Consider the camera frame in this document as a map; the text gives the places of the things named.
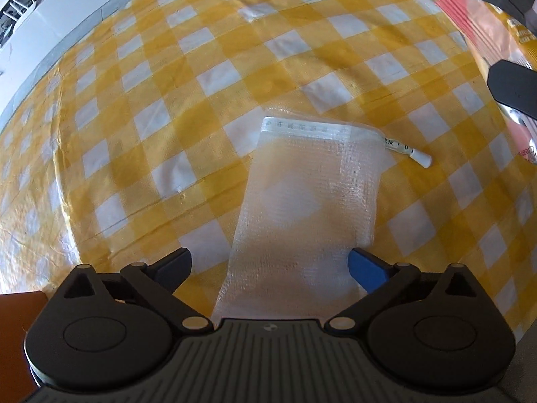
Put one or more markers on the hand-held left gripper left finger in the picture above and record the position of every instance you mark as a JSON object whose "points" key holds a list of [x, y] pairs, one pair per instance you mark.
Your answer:
{"points": [[178, 261]]}

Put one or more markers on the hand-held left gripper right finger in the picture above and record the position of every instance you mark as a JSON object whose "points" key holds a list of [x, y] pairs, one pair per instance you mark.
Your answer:
{"points": [[368, 268]]}

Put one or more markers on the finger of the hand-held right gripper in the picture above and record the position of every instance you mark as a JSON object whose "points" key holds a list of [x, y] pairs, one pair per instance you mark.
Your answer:
{"points": [[514, 86]]}

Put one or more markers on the pink orange plastic packet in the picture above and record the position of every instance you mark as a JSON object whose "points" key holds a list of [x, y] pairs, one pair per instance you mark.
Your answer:
{"points": [[478, 25]]}

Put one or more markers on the white mesh bag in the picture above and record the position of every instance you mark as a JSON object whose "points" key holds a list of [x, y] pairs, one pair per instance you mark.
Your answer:
{"points": [[306, 201]]}

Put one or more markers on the yellow checked tablecloth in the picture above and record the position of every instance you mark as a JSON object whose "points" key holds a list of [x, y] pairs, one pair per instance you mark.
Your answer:
{"points": [[168, 92]]}

